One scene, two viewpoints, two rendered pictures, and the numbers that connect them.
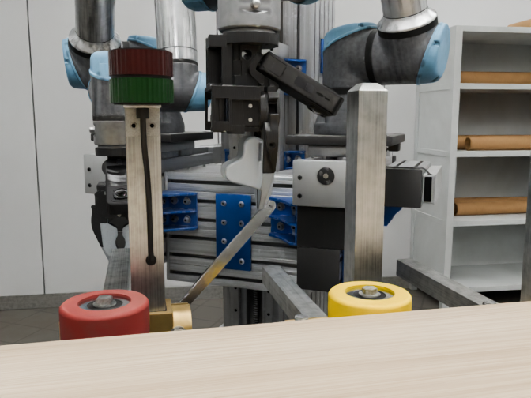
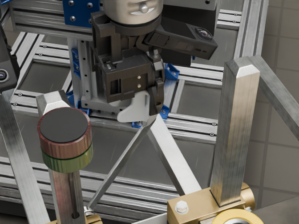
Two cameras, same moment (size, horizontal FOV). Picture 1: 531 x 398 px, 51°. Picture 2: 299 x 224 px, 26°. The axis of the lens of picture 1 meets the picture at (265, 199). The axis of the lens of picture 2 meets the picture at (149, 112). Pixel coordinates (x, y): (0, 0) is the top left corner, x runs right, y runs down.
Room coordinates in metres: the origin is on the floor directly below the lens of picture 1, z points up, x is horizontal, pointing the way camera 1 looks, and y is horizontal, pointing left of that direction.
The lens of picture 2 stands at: (0.03, 0.10, 1.66)
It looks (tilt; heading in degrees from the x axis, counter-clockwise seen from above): 45 degrees down; 352
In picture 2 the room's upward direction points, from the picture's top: straight up
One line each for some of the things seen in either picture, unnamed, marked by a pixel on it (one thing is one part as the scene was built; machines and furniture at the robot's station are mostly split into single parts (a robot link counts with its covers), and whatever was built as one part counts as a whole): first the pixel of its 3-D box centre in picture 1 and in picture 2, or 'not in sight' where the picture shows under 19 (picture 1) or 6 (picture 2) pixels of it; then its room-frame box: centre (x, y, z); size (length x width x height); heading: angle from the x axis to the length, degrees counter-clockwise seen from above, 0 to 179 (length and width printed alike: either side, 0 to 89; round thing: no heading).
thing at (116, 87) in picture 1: (141, 91); (66, 146); (0.53, 0.12, 1.10); 0.06 x 0.06 x 0.02
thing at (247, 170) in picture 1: (248, 174); (136, 112); (0.67, 0.02, 1.01); 0.06 x 0.03 x 0.09; 103
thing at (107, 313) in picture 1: (107, 355); not in sight; (0.49, 0.15, 0.85); 0.08 x 0.08 x 0.11
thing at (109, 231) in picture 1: (111, 244); not in sight; (0.92, 0.26, 0.86); 0.06 x 0.03 x 0.09; 13
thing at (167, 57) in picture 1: (141, 64); (65, 132); (0.53, 0.12, 1.12); 0.06 x 0.06 x 0.02
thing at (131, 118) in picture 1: (144, 164); (71, 184); (0.54, 0.12, 1.03); 0.06 x 0.06 x 0.22; 13
